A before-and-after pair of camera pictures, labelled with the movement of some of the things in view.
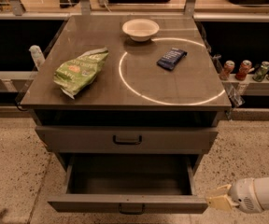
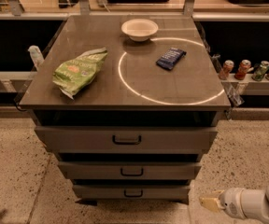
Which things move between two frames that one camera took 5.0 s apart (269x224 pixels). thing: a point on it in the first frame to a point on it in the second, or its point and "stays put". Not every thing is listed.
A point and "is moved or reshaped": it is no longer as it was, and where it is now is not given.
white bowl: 140,30 stays put
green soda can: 261,71 stays put
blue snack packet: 171,59 stays put
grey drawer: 129,184 is moved or reshaped
